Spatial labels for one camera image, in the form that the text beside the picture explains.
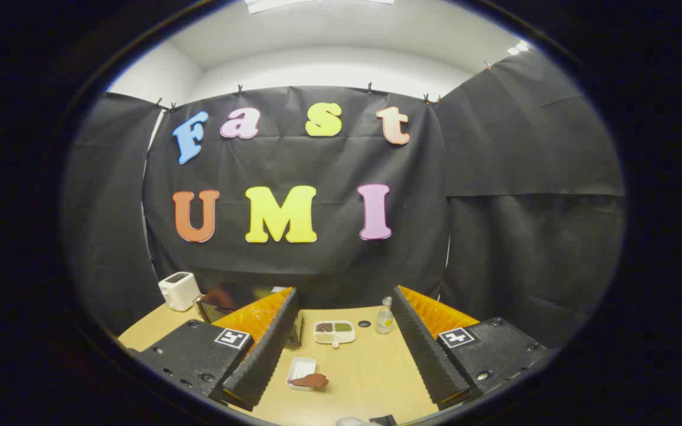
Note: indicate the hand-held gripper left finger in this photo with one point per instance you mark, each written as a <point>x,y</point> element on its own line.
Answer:
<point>270,343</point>

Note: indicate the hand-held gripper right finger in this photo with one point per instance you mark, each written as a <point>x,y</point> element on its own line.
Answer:
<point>421,343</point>

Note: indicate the brown meat piece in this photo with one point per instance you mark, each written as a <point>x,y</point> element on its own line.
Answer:
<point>311,381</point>

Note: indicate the black toaster oven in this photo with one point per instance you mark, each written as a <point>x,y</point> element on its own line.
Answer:
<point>222,299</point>

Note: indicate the white toaster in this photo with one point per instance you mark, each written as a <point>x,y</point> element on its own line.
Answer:
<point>178,293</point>

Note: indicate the white rectangular tray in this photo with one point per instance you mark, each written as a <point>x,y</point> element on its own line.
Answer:
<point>301,367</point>

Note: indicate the clear plastic bottle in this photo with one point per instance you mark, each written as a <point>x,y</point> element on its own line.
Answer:
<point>385,322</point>

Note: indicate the white divided dish with grains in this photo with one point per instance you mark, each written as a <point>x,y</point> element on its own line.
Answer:
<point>334,336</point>

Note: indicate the black backdrop cloth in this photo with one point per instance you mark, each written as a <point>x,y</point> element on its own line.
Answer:
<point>317,160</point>

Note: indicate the ceiling light panel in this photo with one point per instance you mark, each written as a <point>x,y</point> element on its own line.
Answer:
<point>317,3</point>
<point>518,48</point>

